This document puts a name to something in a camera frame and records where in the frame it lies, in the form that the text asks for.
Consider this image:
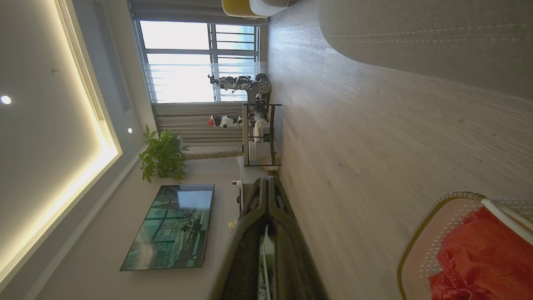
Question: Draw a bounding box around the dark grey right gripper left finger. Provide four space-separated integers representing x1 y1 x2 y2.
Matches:
212 177 269 300

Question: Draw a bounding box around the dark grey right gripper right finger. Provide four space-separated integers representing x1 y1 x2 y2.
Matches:
266 175 329 300

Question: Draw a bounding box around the red cloth garment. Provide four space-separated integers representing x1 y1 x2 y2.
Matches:
429 206 533 300

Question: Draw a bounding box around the grey fabric sofa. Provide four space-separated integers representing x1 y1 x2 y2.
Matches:
317 0 533 100

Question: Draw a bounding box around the white television cabinet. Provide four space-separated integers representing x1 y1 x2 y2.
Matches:
235 156 268 217

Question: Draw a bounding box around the green leafy potted plant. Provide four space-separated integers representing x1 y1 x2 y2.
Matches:
139 124 243 184

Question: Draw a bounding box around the white perforated laundry basket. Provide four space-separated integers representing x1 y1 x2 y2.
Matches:
398 192 533 300

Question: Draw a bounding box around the white and red background robot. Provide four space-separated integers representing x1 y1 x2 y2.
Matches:
207 113 244 129

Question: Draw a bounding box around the beige pleated curtain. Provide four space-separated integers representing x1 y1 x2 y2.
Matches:
152 102 246 147

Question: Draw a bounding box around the yellow chair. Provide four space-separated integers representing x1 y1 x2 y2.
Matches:
222 0 269 19

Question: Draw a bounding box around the white chair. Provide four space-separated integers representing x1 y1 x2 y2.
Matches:
250 0 290 18

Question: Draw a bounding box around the wall-mounted flat television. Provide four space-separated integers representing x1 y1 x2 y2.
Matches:
120 184 215 271

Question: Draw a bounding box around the dark metal frame shelf rack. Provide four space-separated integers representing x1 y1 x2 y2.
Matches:
242 103 282 168

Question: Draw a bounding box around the large window with frame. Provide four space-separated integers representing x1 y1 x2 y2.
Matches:
139 21 262 104

